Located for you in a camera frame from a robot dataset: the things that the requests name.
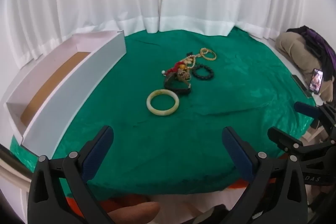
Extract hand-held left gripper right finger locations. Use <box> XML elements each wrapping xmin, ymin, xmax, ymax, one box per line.
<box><xmin>222</xmin><ymin>126</ymin><xmax>308</xmax><ymax>224</ymax></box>

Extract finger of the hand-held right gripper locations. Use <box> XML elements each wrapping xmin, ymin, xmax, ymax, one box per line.
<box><xmin>294</xmin><ymin>101</ymin><xmax>324</xmax><ymax>121</ymax></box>
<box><xmin>268</xmin><ymin>127</ymin><xmax>305</xmax><ymax>155</ymax></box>

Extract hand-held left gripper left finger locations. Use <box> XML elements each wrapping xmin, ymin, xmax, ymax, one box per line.
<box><xmin>28</xmin><ymin>125</ymin><xmax>114</xmax><ymax>224</ymax></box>

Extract white cardboard box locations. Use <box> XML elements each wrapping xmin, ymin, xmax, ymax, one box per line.
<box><xmin>5</xmin><ymin>30</ymin><xmax>126</xmax><ymax>157</ymax></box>

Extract dark brown bangle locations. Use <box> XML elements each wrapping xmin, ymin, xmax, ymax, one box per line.
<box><xmin>164</xmin><ymin>74</ymin><xmax>192</xmax><ymax>95</ymax></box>

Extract pale jade bangle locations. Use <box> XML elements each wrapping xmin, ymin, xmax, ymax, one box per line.
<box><xmin>146</xmin><ymin>90</ymin><xmax>180</xmax><ymax>116</ymax></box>

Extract black bead bracelet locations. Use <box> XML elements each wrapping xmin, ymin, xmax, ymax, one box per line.
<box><xmin>192</xmin><ymin>63</ymin><xmax>214</xmax><ymax>80</ymax></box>

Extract brass charm jewelry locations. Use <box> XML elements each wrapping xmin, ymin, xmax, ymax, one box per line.
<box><xmin>175</xmin><ymin>69</ymin><xmax>191</xmax><ymax>82</ymax></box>

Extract gold bangles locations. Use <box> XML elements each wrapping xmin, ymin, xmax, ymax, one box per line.
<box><xmin>199</xmin><ymin>48</ymin><xmax>217</xmax><ymax>61</ymax></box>

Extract gold chain necklace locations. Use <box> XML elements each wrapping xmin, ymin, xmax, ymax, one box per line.
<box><xmin>184</xmin><ymin>55</ymin><xmax>202</xmax><ymax>69</ymax></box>

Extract red bead bracelet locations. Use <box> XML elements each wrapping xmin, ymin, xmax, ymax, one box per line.
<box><xmin>161</xmin><ymin>61</ymin><xmax>185</xmax><ymax>75</ymax></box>

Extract smartphone with lit screen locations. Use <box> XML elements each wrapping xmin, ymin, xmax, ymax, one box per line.
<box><xmin>309</xmin><ymin>69</ymin><xmax>324</xmax><ymax>94</ymax></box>

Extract green velvet cloth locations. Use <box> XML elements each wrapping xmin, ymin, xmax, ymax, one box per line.
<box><xmin>9</xmin><ymin>27</ymin><xmax>317</xmax><ymax>194</ymax></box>

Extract orange cloth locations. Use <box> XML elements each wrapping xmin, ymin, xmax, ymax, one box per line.
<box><xmin>65</xmin><ymin>179</ymin><xmax>247</xmax><ymax>216</ymax></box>

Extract purple and black cloth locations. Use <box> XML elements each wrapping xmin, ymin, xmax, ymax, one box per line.
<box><xmin>286</xmin><ymin>25</ymin><xmax>336</xmax><ymax>81</ymax></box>

